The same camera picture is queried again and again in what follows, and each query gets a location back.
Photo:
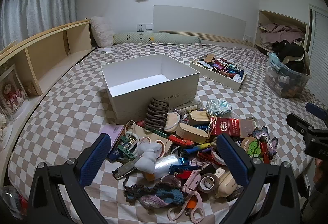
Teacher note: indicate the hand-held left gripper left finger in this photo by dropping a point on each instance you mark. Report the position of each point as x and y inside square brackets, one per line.
[94, 160]

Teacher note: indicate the white cardboard box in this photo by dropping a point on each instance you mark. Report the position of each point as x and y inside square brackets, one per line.
[133, 90]

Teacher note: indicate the silver foil packet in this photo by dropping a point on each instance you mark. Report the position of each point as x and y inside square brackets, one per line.
[166, 165]

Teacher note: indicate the red gift packet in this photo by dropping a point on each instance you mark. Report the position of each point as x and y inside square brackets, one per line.
[228, 126]

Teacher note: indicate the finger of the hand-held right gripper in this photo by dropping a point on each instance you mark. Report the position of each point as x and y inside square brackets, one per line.
[298, 124]
[317, 110]

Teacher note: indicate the black silver stapler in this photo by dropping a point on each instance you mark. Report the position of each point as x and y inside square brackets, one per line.
[124, 170]

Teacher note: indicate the shallow white box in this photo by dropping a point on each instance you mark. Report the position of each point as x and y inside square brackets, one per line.
[240, 84]

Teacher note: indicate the blue yellow lighter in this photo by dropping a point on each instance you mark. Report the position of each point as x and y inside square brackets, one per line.
[197, 148]

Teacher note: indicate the wooden wardrobe shelf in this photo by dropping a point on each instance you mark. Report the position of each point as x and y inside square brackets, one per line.
[261, 29]

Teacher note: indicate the red lighter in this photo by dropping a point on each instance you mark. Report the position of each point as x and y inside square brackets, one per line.
[264, 153]

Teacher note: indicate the round turtle coaster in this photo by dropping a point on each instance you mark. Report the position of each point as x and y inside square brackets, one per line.
[252, 148]

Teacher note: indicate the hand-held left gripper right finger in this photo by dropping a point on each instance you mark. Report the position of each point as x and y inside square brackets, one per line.
[232, 160]

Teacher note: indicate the blue brown crochet owl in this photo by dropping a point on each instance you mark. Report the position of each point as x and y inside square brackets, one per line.
[158, 195]

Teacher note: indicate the grey curtain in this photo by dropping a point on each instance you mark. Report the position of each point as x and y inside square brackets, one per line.
[38, 16]

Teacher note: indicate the pink clothes pile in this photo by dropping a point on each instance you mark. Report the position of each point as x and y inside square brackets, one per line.
[279, 33]

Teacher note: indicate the small oval wooden box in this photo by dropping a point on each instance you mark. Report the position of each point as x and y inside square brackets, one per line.
[198, 116]

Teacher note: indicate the square wooden coaster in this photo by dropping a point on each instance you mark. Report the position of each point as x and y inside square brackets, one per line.
[249, 127]

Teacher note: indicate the pink booklet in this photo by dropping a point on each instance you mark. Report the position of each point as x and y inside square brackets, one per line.
[112, 133]

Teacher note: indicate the brown tape roll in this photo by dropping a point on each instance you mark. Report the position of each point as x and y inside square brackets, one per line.
[208, 182]

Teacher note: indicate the white rimmed round hoop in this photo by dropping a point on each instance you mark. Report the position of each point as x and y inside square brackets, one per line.
[172, 121]

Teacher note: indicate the purple crochet piece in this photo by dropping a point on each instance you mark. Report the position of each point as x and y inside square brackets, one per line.
[273, 145]
[260, 133]

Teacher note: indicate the white gauze bundle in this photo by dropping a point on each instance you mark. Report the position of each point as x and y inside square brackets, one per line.
[148, 156]

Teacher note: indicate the black bag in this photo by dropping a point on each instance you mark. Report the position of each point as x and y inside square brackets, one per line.
[292, 56]

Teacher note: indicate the framed doll display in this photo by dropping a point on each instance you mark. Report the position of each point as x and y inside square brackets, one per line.
[11, 93]

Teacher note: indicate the checkered bed sheet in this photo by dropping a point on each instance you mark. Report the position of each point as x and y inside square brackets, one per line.
[64, 111]

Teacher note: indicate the assorted small trinkets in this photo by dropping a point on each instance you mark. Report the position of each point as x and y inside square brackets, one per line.
[223, 67]

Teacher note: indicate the wooden bedside shelf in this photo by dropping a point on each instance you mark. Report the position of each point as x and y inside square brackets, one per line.
[43, 60]

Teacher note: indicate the pink scissors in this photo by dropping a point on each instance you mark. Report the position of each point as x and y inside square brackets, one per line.
[192, 185]

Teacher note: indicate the white louvered door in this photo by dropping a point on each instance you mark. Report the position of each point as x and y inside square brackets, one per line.
[319, 47]

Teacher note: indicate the wall switch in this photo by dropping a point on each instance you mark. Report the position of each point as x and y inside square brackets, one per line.
[149, 27]

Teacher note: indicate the fluffy white pillow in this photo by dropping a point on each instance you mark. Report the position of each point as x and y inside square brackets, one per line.
[102, 31]

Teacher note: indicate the clear tube bottle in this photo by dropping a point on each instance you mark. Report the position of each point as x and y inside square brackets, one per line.
[189, 107]

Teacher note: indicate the wall socket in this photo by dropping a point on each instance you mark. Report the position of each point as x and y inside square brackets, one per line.
[140, 27]

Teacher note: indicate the cream earphone case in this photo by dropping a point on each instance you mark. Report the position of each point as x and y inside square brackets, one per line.
[229, 184]

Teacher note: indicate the white paper scrap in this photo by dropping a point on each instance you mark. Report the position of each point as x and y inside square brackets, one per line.
[103, 49]

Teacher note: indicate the green bolster pillow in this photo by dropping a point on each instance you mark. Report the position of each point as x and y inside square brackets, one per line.
[158, 38]

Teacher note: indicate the red pocket knife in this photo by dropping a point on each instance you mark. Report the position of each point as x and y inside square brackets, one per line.
[180, 140]

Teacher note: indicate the beige cardboard piece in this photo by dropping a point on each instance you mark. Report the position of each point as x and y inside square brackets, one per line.
[151, 134]

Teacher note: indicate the large oval wooden box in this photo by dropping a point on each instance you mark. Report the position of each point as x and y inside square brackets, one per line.
[191, 133]

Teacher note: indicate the clear plastic storage bin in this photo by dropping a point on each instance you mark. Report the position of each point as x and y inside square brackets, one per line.
[284, 83]

